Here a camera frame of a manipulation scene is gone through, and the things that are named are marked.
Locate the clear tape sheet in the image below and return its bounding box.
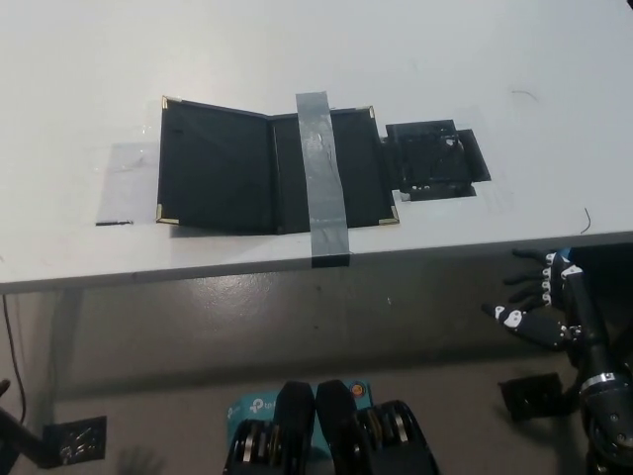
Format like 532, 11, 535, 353
93, 141, 164, 228

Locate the grey duct tape strip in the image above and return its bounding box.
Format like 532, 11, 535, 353
295, 89, 354, 270

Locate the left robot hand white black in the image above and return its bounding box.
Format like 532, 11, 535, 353
118, 446, 167, 475

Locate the black diary with gold corners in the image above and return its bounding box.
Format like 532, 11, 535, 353
155, 96, 401, 237

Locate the teal router box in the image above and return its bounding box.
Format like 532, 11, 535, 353
226, 378, 373, 459

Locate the black table foot left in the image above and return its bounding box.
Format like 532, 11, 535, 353
42, 415, 109, 469

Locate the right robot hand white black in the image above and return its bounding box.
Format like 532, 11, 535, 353
482, 248, 585, 352

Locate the black table foot right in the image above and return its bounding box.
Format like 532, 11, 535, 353
497, 371, 566, 423

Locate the black tape patch on desk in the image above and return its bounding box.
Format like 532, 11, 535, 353
378, 118, 494, 202

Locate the thin black floor cable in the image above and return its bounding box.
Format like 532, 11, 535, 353
1, 295, 29, 428

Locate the black table foot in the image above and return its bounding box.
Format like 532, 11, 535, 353
42, 415, 109, 469
497, 371, 566, 423

